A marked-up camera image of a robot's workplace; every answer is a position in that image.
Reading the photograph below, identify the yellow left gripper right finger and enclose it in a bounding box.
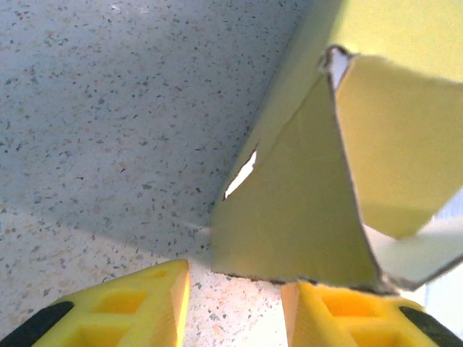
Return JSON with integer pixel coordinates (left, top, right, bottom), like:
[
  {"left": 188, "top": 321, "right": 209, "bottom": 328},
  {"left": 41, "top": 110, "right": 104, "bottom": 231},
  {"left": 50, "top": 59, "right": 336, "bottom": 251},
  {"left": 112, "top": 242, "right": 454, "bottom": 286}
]
[{"left": 281, "top": 280, "right": 463, "bottom": 347}]

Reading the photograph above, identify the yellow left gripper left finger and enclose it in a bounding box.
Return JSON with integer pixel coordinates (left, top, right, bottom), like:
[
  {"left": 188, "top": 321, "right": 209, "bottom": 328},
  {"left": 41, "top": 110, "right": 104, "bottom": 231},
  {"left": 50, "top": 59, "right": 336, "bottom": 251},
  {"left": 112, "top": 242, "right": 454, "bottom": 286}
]
[{"left": 0, "top": 258, "right": 192, "bottom": 347}]

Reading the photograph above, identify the yellow paper box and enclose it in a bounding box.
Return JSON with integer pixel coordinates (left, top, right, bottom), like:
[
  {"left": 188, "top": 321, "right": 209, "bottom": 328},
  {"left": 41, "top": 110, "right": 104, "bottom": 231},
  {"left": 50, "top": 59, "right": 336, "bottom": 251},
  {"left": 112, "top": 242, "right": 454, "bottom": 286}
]
[{"left": 211, "top": 0, "right": 463, "bottom": 292}]

